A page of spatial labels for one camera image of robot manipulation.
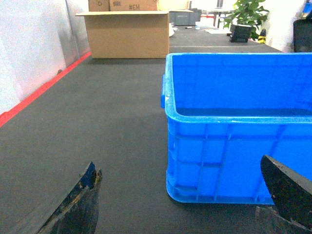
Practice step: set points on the red table edge frame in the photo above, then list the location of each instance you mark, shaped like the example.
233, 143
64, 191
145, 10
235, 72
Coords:
6, 116

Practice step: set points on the large blue plastic crate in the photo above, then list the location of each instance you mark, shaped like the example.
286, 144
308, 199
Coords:
224, 112

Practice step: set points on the grey plastic bin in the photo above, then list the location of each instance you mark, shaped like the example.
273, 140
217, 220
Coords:
185, 17

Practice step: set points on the stacked cardboard box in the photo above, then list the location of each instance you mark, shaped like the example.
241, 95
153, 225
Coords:
122, 5

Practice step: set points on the green potted plant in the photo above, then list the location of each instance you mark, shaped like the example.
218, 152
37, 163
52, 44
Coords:
248, 12

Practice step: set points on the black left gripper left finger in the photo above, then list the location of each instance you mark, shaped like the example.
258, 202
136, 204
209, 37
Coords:
78, 212

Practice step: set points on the black monitor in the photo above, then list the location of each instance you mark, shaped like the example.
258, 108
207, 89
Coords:
302, 35

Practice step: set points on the open cardboard box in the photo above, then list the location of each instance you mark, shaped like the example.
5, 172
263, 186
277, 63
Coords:
127, 34

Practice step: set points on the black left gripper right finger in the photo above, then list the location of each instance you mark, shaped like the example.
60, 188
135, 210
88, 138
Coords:
291, 194

